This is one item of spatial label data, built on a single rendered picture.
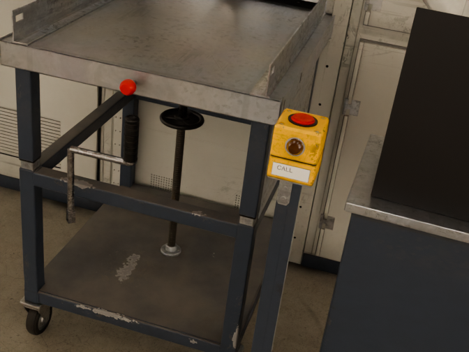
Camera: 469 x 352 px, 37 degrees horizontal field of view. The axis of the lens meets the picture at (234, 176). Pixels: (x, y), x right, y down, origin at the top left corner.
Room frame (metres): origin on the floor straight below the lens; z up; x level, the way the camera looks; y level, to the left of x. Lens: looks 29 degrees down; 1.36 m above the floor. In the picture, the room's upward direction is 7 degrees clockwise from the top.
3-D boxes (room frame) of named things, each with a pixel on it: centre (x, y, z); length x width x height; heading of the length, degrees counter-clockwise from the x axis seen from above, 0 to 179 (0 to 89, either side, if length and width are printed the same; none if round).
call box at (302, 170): (1.06, -0.10, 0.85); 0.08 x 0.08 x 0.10; 78
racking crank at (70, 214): (1.32, 0.29, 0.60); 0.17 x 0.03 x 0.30; 78
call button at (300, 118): (1.06, -0.10, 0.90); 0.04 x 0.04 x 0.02
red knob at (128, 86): (1.30, 0.23, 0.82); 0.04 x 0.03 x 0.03; 168
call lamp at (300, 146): (1.01, -0.09, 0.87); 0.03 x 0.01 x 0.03; 78
